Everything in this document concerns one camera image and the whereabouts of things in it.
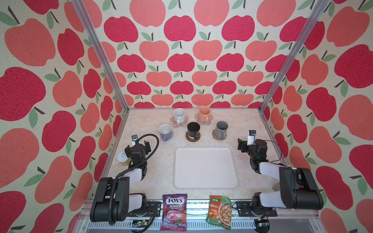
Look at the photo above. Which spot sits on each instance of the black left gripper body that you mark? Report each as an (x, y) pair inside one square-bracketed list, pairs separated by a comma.
[(145, 149)]

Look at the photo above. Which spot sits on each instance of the grey mug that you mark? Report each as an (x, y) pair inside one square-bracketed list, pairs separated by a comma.
[(222, 125)]

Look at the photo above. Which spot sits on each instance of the aluminium frame post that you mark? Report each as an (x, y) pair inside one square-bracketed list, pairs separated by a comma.
[(316, 12), (100, 51)]

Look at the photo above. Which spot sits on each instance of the aluminium frame post left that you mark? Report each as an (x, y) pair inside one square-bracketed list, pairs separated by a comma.
[(100, 51)]

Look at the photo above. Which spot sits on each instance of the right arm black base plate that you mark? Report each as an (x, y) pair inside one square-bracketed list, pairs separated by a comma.
[(244, 208)]

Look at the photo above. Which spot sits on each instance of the green orange soup packet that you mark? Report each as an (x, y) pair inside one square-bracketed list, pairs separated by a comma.
[(220, 212)]

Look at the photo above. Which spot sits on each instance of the lavender mug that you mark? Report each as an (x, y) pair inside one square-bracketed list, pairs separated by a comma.
[(165, 128)]

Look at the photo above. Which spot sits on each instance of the purple Fox's berries candy bag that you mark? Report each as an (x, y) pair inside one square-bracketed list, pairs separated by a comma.
[(174, 213)]

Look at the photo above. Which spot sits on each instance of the black mug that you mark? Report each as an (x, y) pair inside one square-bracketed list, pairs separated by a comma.
[(193, 131)]

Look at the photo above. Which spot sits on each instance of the aluminium front frame rail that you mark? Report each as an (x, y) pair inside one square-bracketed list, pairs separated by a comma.
[(287, 221)]

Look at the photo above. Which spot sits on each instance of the round brown wooden coaster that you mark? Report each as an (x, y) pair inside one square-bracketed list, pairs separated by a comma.
[(192, 139)]

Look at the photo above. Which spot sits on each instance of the round grey coaster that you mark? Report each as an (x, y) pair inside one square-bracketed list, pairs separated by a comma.
[(167, 137)]

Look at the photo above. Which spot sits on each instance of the white mug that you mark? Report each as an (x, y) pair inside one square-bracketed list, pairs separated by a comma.
[(179, 116)]

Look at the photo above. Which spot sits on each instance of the yellow jar white lid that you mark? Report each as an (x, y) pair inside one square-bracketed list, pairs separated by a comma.
[(123, 159)]

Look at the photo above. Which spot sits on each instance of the pink flower silicone coaster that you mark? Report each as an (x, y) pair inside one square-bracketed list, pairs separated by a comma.
[(209, 122)]

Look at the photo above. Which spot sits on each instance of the aluminium frame post right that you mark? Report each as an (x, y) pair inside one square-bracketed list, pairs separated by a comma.
[(316, 12)]

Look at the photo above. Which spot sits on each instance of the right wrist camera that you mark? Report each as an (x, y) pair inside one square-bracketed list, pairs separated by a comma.
[(251, 137)]

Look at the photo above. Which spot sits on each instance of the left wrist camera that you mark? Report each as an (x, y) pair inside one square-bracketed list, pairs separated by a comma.
[(134, 139)]

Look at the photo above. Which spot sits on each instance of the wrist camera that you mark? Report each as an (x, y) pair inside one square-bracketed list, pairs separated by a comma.
[(251, 137), (134, 139)]

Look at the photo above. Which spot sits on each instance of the round woven rattan coaster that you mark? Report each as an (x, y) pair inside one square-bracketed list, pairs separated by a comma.
[(219, 135)]

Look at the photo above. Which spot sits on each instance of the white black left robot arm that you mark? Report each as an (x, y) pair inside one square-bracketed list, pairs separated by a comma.
[(113, 201)]

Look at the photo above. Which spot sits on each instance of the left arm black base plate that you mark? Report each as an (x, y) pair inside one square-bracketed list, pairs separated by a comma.
[(147, 209)]

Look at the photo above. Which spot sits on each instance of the light grey tray mat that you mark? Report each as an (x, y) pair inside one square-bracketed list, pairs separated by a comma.
[(204, 168)]

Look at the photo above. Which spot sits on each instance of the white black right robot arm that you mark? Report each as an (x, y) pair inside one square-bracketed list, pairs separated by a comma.
[(297, 186)]

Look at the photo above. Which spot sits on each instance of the orange pink mug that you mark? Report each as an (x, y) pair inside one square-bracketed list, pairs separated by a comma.
[(204, 113)]

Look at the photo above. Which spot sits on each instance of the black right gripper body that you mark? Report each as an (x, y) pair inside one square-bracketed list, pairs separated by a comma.
[(245, 148)]

